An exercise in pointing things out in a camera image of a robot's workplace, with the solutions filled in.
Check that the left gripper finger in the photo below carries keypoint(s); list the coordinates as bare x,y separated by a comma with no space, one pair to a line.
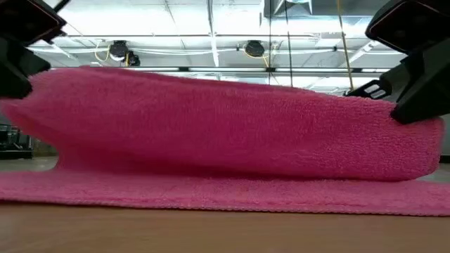
15,70

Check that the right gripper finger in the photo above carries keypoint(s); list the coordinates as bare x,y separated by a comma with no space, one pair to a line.
425,91

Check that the coral pink towel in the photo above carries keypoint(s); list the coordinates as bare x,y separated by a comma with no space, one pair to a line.
228,140

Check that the long ceiling light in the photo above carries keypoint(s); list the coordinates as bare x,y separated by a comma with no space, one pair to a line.
228,69

